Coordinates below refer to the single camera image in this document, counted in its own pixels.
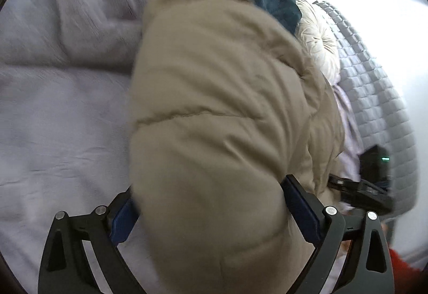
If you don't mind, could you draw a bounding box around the grey quilted headboard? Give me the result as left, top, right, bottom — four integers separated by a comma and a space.
315, 1, 419, 219

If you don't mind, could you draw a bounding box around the khaki puffer jacket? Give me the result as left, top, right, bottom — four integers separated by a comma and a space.
129, 0, 344, 293

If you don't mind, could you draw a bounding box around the lavender plush bedspread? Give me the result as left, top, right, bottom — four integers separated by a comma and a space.
0, 0, 366, 294

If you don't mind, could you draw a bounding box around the round cream pleated cushion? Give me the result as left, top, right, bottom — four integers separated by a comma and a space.
296, 0, 340, 85

